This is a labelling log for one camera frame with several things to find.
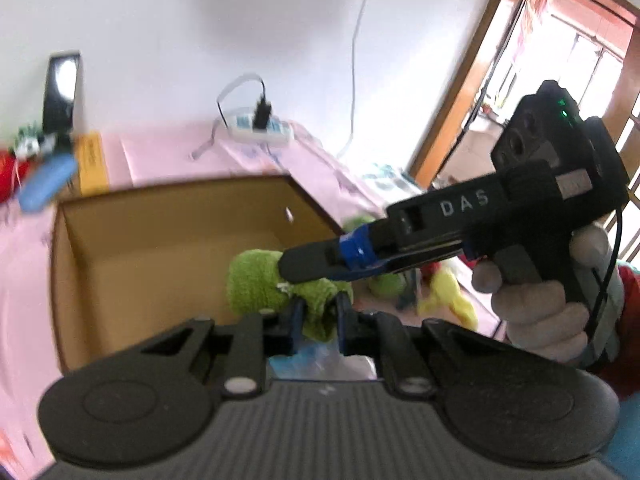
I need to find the grey wall cable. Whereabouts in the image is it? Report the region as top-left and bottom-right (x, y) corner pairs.
(348, 0), (382, 142)

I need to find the green frog plush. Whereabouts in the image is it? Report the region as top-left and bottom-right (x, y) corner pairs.
(343, 214), (407, 299)

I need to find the blue glasses case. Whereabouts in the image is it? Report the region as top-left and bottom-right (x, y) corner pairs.
(17, 153), (78, 214)

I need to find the brown cardboard box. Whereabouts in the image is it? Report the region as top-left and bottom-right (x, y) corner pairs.
(50, 174), (342, 373)

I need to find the wooden door frame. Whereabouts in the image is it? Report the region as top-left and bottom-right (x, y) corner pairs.
(409, 0), (639, 188)

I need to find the black smartphone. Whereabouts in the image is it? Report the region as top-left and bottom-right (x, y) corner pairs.
(42, 51), (81, 134)

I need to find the black charger cable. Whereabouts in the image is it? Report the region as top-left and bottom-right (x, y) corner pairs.
(191, 72), (266, 162)

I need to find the clear plastic bag with item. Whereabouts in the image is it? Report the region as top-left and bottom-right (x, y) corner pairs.
(269, 340), (378, 382)

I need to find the black charger plug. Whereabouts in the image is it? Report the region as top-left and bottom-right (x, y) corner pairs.
(252, 96), (272, 130)

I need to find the yellow book box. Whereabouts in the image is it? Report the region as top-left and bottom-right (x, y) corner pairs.
(75, 132), (110, 196)

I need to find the pink patterned tablecloth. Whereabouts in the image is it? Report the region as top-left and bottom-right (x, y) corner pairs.
(1, 124), (418, 479)

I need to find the yellow green plush toy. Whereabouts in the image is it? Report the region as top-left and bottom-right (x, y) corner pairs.
(416, 262), (478, 330)

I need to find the grey gloved right hand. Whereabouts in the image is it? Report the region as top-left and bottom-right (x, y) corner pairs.
(472, 223), (624, 368)

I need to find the white power strip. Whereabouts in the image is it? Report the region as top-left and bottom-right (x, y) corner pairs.
(227, 113), (294, 146)

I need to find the red plush toy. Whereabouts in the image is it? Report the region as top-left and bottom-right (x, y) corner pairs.
(0, 150), (28, 204)

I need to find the panda plush toy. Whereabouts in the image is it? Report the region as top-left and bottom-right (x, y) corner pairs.
(12, 125), (56, 160)

